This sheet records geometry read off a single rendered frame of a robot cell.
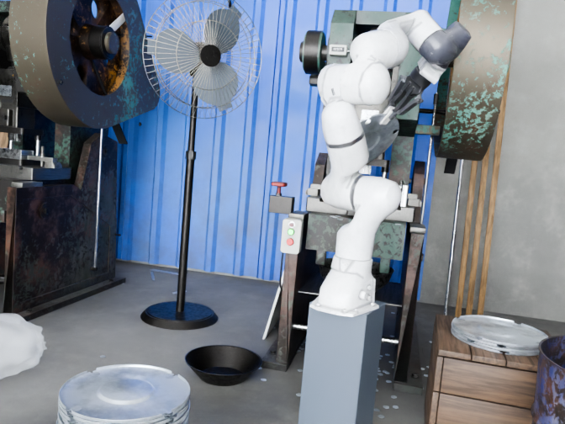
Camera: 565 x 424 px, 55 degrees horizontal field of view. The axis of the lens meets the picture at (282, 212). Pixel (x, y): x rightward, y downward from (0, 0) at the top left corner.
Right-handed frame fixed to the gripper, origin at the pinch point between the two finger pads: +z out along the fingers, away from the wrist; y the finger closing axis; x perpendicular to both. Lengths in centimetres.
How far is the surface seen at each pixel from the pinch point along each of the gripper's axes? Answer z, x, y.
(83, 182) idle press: 146, 47, 88
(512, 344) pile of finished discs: 8, 0, -86
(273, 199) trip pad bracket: 56, 14, 5
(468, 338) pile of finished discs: 19, 1, -78
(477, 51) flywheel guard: -32.1, -17.6, 1.5
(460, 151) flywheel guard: 2.0, -38.3, -11.6
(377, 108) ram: 13.8, -22.7, 21.2
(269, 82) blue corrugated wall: 92, -70, 134
